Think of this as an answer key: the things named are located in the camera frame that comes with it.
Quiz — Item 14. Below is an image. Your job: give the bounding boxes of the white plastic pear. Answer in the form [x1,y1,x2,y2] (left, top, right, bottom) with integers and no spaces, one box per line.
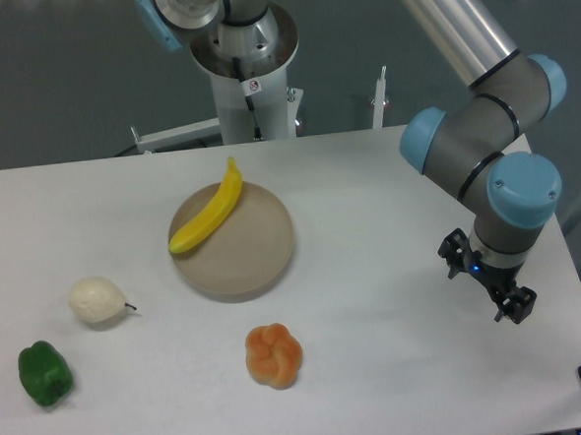
[68,276,137,330]

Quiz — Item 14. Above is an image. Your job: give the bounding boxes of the orange knotted bread roll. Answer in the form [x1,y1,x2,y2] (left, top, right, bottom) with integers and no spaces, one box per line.
[245,323,303,390]

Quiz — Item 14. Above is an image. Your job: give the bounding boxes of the beige round plate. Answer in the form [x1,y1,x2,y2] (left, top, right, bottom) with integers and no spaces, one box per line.
[171,182,295,303]

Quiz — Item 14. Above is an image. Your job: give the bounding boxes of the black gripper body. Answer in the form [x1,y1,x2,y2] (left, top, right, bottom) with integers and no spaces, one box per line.
[462,239,520,303]

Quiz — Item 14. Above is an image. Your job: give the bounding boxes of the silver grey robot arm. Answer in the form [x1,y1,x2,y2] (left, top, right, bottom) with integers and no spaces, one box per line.
[134,0,567,323]

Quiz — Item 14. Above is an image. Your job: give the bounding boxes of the green bell pepper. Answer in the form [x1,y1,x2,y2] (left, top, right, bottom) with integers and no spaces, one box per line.
[17,341,75,408]

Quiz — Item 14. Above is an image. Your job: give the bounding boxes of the black cable on pedestal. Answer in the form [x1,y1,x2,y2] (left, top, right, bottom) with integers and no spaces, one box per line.
[230,55,266,144]

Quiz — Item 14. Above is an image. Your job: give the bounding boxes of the white metal bracket right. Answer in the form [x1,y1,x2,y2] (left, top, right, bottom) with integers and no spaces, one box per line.
[371,66,389,130]

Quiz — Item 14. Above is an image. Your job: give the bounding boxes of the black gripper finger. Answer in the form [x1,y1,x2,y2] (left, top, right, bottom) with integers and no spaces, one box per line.
[437,228,473,279]
[494,286,537,323]

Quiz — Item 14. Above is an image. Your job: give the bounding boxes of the white metal bracket left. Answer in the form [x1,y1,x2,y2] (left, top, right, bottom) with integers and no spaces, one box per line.
[130,117,221,154]

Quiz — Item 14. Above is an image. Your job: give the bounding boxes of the white metal bracket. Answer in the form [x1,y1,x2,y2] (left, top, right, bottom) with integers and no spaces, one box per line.
[130,117,221,154]
[371,66,389,130]

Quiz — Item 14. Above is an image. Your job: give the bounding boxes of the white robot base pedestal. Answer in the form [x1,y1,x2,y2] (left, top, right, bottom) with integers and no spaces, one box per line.
[190,3,302,145]

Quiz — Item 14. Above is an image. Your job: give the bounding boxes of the yellow plastic banana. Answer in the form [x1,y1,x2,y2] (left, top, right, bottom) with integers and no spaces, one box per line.
[167,157,244,254]

